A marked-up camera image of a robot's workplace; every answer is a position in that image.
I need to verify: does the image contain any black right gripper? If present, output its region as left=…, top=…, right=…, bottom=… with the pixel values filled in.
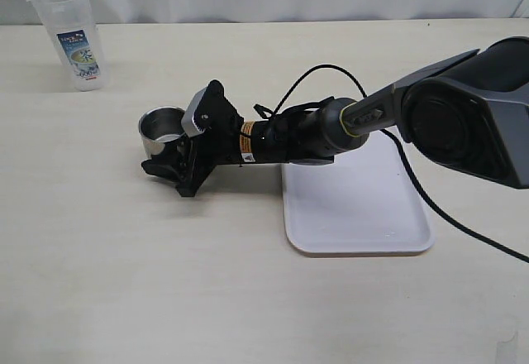
left=141, top=79, right=243, bottom=198

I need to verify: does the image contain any stainless steel cup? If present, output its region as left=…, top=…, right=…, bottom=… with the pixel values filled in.
left=138, top=106, right=185, bottom=158

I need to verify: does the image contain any clear plastic water pitcher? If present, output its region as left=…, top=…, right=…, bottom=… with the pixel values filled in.
left=27, top=0, right=109, bottom=91

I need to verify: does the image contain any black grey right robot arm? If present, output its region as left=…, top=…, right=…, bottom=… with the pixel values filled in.
left=139, top=36, right=528, bottom=197

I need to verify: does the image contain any white rectangular plastic tray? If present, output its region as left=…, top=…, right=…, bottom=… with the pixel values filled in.
left=282, top=132, right=435, bottom=256

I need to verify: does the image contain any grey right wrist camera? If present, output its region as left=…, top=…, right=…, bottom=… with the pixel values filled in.
left=181, top=87, right=207, bottom=138

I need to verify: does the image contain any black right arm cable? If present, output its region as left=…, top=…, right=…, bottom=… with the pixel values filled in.
left=254, top=64, right=529, bottom=264

